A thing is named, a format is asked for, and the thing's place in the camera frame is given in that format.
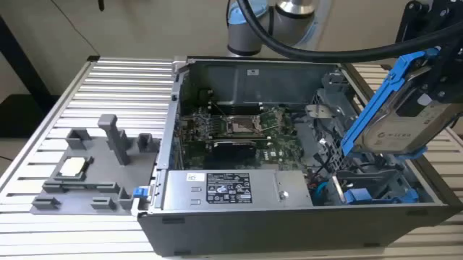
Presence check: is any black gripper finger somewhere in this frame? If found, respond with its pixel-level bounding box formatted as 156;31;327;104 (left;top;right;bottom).
428;40;463;104
396;0;424;44

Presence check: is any hard disk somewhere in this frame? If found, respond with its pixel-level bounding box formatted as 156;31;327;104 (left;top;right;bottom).
342;47;444;163

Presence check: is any grey metal disk bay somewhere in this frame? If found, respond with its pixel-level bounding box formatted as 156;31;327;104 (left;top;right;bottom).
306;72;366;170

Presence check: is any metal socket cover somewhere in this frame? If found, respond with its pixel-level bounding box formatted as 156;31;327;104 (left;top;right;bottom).
256;106;287;131

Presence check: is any green motherboard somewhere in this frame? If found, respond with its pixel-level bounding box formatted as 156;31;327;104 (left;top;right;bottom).
179;105;308;170

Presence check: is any CPU socket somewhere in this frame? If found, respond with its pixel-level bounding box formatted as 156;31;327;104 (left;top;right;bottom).
223;115;264;137

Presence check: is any thin metal locking lever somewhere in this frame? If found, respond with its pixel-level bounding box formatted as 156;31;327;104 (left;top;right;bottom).
210;101;228;119

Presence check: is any black graphics card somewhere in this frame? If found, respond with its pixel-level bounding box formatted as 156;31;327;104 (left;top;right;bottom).
204;138;271;165

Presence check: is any black open PC case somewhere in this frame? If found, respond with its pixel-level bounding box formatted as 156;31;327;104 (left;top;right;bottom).
136;55;463;257

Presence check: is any black power supply label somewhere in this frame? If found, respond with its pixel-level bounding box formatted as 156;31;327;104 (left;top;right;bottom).
204;173;254;204

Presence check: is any silver power supply unit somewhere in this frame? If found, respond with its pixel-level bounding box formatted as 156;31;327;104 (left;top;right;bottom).
161;170;314;211

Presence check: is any blue case latch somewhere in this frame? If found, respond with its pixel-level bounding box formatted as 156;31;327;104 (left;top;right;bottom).
132;186;149;200

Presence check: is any grey plastic parts rack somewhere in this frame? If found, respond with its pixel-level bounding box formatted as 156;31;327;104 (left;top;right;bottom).
31;113;161;217

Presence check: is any silver CPU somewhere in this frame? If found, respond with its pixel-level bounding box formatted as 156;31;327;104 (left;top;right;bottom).
59;157;91;176

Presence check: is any silver metal bracket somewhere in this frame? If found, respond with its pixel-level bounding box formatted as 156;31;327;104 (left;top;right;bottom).
304;104;332;119

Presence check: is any blue plastic bay bracket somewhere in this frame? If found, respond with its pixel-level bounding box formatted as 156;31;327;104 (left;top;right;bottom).
344;188;422;204

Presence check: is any blue data wire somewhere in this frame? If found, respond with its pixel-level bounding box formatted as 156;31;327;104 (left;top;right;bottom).
312;180;330;202

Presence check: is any thin black wall cable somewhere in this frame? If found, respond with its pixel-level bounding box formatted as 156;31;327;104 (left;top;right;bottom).
49;0;101;57

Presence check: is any black table frame post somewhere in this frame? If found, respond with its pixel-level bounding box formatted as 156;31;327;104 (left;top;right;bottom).
0;15;61;139

